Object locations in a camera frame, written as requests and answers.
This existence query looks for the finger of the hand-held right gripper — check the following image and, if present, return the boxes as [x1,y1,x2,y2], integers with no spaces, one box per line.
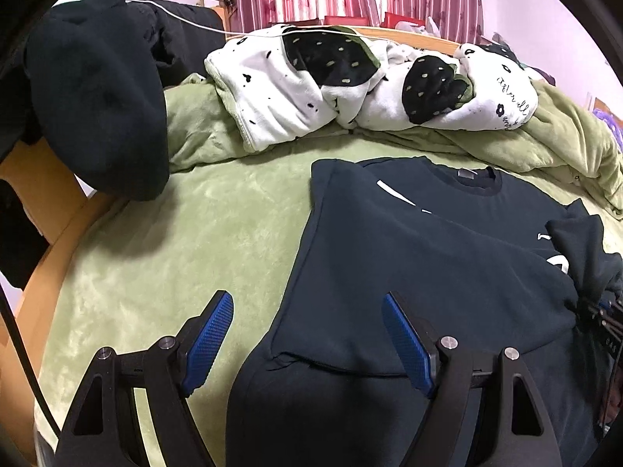
[577,297,623,341]

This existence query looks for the dark navy t-shirt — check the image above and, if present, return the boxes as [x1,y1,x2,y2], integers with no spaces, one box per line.
[225,156,623,467]

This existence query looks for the red box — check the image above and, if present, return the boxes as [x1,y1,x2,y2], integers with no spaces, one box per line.
[382,12,426,30]

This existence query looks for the white black printed blanket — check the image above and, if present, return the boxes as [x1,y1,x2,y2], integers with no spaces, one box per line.
[204,24,540,153]

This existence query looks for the green fleece bed sheet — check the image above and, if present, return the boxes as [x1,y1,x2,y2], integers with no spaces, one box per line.
[34,131,609,467]

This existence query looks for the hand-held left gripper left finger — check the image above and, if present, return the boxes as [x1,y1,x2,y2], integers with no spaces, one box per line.
[56,290,234,467]

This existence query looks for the purple plush toy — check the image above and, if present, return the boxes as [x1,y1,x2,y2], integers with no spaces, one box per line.
[591,107,623,142]

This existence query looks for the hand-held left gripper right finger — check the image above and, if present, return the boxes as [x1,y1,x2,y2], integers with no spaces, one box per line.
[381,292,558,467]

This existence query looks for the white cable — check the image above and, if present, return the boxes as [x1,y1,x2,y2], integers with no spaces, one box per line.
[125,0,371,40]

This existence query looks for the green fleece quilt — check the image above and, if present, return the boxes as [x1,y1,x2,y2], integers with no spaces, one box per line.
[163,72,623,215]

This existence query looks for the dark hanging cloth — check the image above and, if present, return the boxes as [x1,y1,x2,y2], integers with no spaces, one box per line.
[24,0,171,201]

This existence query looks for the black jacket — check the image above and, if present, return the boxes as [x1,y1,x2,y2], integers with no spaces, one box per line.
[127,0,229,88]

